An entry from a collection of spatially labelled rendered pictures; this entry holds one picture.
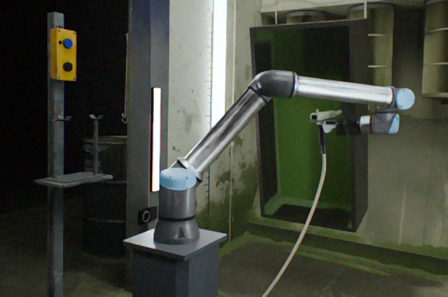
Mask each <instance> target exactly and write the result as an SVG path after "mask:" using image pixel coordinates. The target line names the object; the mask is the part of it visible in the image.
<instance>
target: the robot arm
mask: <svg viewBox="0 0 448 297"><path fill-rule="evenodd" d="M294 96H299V97H310V98H316V99H327V100H334V101H340V102H351V103H357V104H368V105H374V109H375V115H369V116H361V117H360V118H358V119H357V120H356V118H355V117H354V115H353V114H352V112H351V110H350V109H349V107H348V105H347V104H346V103H342V104H340V108H341V110H342V111H343V112H344V114H345V115H346V117H347V119H338V120H327V121H324V124H322V126H323V130H324V132H330V131H331V130H332V128H334V127H336V132H337V136H349V135H362V134H377V133H389V134H390V133H396V132H397V131H398V128H399V115H398V114H397V113H396V109H408V108H410V107H411V106H412V105H413V104H414V100H415V97H414V93H413V92H412V91H411V90H409V89H406V88H402V89H400V88H394V87H393V86H391V87H379V86H373V85H363V84H357V83H347V82H341V81H330V80H324V79H318V78H308V77H302V76H297V74H296V73H295V72H292V71H277V70H271V71H264V72H261V73H259V74H258V75H257V76H256V77H255V78H254V79H253V82H252V83H251V84H249V85H248V87H247V88H246V89H245V91H244V92H243V93H242V94H241V95H240V96H239V97H238V99H237V100H236V101H235V102H234V103H233V104H232V106H231V107H230V108H229V109H228V110H227V111H226V112H225V113H224V114H223V115H222V116H221V117H220V119H219V120H218V121H217V122H216V123H215V124H214V125H213V127H212V128H211V129H210V130H209V131H208V132H207V133H206V134H205V135H204V136H203V138H201V140H200V141H199V142H198V143H197V144H196V145H195V147H194V148H193V149H192V150H191V151H190V152H189V154H188V155H187V156H186V157H185V158H179V159H178V160H177V161H176V162H175V163H174V164H173V165H172V166H171V167H170V168H169V169H167V170H164V171H162V172H161V173H160V178H159V182H160V186H159V220H157V223H156V227H155V230H154V231H153V240H154V241H156V242H158V243H160V244H168V245H184V244H191V243H193V242H196V241H198V240H199V239H200V230H199V228H198V225H197V222H196V219H195V203H196V188H197V187H198V186H199V185H200V184H201V183H202V182H203V174H204V173H205V172H206V171H207V169H208V168H209V167H210V166H211V165H212V164H213V162H214V161H215V160H216V159H217V158H218V156H219V155H220V154H221V153H222V152H223V151H224V150H225V148H226V147H227V146H228V145H229V144H230V142H231V141H232V140H233V139H234V138H235V137H236V136H237V135H238V134H239V133H240V132H241V131H242V129H243V128H244V127H245V126H246V125H247V124H248V122H249V121H250V120H252V119H253V118H254V117H255V115H256V114H257V113H258V112H259V111H260V110H261V109H262V108H263V107H264V105H266V104H267V103H268V101H270V100H271V98H273V97H280V98H287V99H291V98H293V97H294ZM356 126H357V127H356ZM340 134H344V135H340Z"/></svg>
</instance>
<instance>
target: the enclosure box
mask: <svg viewBox="0 0 448 297"><path fill-rule="evenodd" d="M250 39H251V61H252V73H253V79H254V78H255V77H256V76H257V75H258V74H259V73H261V72H264V71H271V70H277V71H292V72H295V73H296V74H297V76H302V77H308V78H318V79H324V80H330V81H341V82H347V83H357V84H363V85H367V84H368V18H361V19H351V20H331V21H320V22H300V23H289V24H279V25H265V26H258V27H250ZM342 103H346V104H347V105H348V107H349V109H350V110H351V112H352V114H353V115H354V117H355V118H356V120H357V119H358V118H360V117H361V116H367V115H368V105H367V104H357V103H351V102H340V101H334V100H327V99H316V98H310V97H299V96H294V97H293V98H291V99H287V98H280V97H273V98H271V100H270V101H268V103H267V104H266V105H264V107H263V108H262V109H261V110H260V111H259V112H258V113H257V114H256V115H255V129H256V141H257V152H258V176H259V187H260V210H261V217H266V218H271V219H278V220H283V221H291V222H296V223H300V224H304V225H305V224H306V221H307V218H308V216H309V213H310V210H311V208H312V205H313V202H314V198H315V196H316V192H317V190H318V187H319V182H320V179H321V173H322V167H323V158H322V154H321V146H320V144H319V127H318V126H317V125H316V123H311V122H310V121H311V120H310V114H311V113H315V109H318V112H322V111H339V110H341V108H340V104H342ZM326 139H327V144H326V151H327V153H326V155H325V175H324V179H323V184H322V187H321V191H320V193H319V196H318V200H317V203H316V206H315V208H314V212H313V214H312V216H311V219H310V222H309V225H308V226H317V227H322V228H329V229H334V230H342V231H346V232H351V233H356V231H357V229H358V227H359V225H360V223H361V221H362V219H363V218H364V216H365V214H366V212H367V210H368V134H362V135H349V136H337V132H336V127H334V128H332V130H331V131H330V132H327V133H326Z"/></svg>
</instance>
